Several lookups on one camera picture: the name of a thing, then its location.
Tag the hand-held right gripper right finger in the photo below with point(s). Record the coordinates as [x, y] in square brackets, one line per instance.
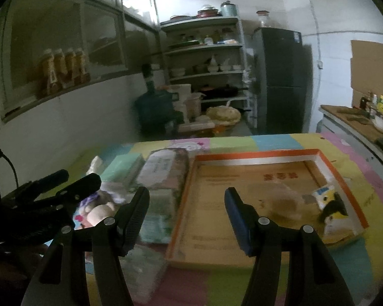
[237, 220]

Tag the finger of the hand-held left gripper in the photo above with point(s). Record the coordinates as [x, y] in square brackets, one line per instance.
[48, 180]
[83, 186]

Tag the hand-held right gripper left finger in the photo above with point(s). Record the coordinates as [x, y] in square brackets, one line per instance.
[137, 210]

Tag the purple plush toy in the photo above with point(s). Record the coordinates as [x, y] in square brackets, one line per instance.
[94, 202]

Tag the orange cardboard box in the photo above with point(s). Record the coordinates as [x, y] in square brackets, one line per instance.
[217, 204]

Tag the white rabbit plush toy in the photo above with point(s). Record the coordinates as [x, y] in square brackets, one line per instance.
[110, 188]

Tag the pink plush toy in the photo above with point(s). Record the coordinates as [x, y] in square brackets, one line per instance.
[97, 215]

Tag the yellow black plush toy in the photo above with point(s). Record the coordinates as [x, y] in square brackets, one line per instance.
[330, 207]

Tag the white tissue pack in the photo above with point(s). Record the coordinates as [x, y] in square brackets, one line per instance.
[161, 210]

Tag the green tissue pack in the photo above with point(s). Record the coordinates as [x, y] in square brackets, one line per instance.
[123, 167]

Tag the floral tissue pack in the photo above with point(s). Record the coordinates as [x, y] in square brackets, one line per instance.
[164, 169]

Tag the clear wrapped tissue pack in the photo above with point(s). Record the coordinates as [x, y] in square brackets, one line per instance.
[143, 271]

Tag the colourful foam mat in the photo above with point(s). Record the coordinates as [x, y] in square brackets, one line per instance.
[274, 142]

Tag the blue water jug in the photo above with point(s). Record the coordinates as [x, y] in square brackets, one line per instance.
[154, 111]

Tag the basket of flatbread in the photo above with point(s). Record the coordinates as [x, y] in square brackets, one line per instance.
[222, 114]

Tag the orange drink bottle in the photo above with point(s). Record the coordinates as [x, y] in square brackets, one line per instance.
[60, 70]
[71, 67]
[82, 65]
[48, 73]

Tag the clear plastic container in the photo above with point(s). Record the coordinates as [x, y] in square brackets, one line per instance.
[194, 106]

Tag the white box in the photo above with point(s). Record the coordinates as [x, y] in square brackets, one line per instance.
[182, 97]

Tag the dark water pump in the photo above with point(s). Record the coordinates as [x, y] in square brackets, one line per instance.
[147, 76]

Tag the black frying pan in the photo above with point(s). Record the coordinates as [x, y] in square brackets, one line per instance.
[218, 91]

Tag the white kitchen counter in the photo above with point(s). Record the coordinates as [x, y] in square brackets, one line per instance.
[341, 124]

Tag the black refrigerator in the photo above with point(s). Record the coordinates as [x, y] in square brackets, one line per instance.
[282, 79]

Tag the white metal shelf rack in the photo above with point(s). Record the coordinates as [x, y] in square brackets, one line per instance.
[204, 47]

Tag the row of condiment bottles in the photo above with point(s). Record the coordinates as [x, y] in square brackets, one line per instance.
[381, 103]

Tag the glass jar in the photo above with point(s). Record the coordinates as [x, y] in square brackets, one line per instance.
[263, 19]

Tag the cardboard sheet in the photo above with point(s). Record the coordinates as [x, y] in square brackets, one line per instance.
[371, 67]

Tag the red pot with lid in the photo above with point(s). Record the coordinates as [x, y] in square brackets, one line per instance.
[207, 12]

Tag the teal enamel pot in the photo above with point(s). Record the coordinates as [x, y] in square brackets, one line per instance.
[229, 9]

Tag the glass door wall cabinet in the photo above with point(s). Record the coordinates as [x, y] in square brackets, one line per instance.
[67, 38]

